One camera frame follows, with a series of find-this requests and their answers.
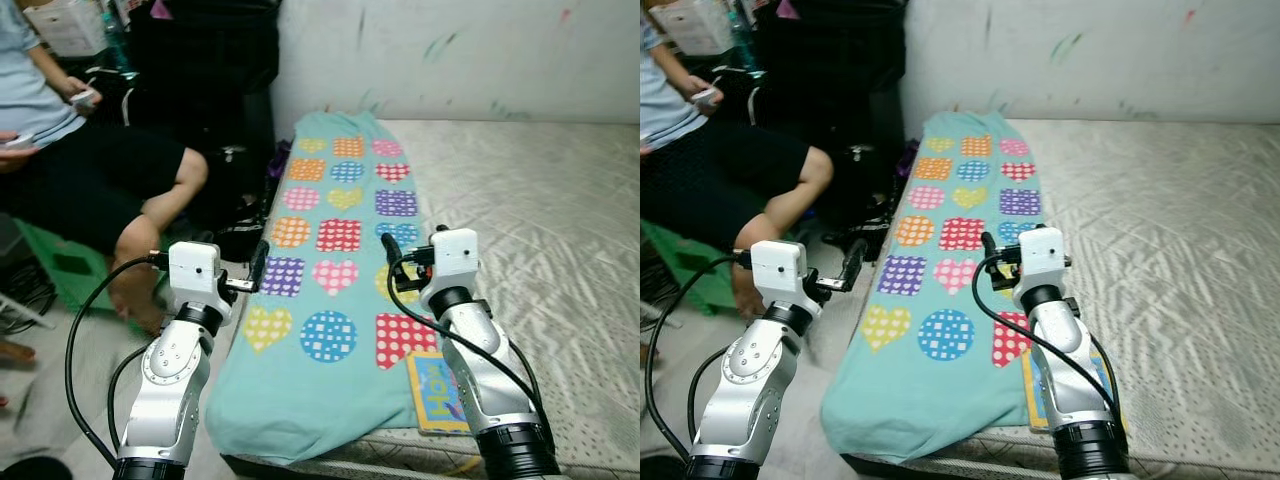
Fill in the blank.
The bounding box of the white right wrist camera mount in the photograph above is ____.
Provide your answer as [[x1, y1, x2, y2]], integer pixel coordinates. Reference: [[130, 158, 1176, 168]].
[[431, 227, 482, 294], [1017, 224, 1067, 292]]

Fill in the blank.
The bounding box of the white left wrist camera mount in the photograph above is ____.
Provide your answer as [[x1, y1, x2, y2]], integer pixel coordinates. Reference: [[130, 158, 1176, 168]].
[[749, 239, 807, 307], [166, 239, 224, 310]]

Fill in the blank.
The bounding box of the adult in blue shirt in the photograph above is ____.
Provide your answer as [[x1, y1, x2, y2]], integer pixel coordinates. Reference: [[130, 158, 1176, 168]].
[[0, 0, 210, 337], [640, 10, 835, 322]]

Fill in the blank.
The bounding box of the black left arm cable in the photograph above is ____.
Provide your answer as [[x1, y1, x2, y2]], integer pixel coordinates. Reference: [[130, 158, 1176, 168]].
[[687, 344, 732, 447], [107, 344, 152, 452]]

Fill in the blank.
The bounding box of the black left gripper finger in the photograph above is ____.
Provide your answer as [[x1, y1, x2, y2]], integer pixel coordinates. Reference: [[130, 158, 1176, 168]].
[[247, 239, 272, 292], [841, 237, 867, 292]]

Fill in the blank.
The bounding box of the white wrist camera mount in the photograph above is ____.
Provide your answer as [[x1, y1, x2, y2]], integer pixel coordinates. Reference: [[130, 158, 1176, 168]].
[[749, 239, 807, 307], [1017, 224, 1067, 292], [431, 227, 482, 294], [166, 239, 224, 310]]

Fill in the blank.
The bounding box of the colourful children's book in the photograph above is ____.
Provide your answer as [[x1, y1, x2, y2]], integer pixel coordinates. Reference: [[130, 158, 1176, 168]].
[[404, 349, 472, 435], [1019, 344, 1127, 432]]

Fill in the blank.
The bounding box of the black luggage bag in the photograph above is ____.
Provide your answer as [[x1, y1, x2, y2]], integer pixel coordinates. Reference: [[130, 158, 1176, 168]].
[[719, 0, 907, 252], [94, 0, 282, 262]]

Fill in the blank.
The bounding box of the green plastic stool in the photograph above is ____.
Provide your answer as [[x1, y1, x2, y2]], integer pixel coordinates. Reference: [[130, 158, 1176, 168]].
[[14, 219, 167, 322], [640, 219, 747, 317]]

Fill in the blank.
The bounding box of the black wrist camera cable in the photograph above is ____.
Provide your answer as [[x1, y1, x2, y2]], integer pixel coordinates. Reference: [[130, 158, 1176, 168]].
[[64, 251, 171, 470], [644, 251, 754, 462], [969, 249, 1127, 403], [384, 254, 547, 423]]

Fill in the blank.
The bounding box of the teal blanket with colourful hearts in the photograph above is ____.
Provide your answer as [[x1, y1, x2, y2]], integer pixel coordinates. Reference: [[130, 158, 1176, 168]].
[[821, 109, 1047, 464], [204, 109, 452, 467]]

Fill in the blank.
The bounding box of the white cardboard box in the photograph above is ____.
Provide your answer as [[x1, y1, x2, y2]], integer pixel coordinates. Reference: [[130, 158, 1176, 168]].
[[19, 0, 110, 57], [649, 0, 737, 57]]

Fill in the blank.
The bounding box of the white quilted mattress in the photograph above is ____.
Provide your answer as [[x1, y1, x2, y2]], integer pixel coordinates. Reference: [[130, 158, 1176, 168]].
[[224, 119, 641, 480], [844, 117, 1280, 480]]

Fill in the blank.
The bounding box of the black left wrist camera cable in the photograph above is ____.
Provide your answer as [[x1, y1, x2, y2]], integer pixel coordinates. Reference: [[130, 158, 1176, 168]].
[[644, 251, 754, 462], [64, 251, 171, 470]]

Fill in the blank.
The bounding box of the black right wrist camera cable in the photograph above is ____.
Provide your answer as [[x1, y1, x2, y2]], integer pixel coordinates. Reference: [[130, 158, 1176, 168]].
[[384, 254, 547, 423], [969, 249, 1127, 403]]

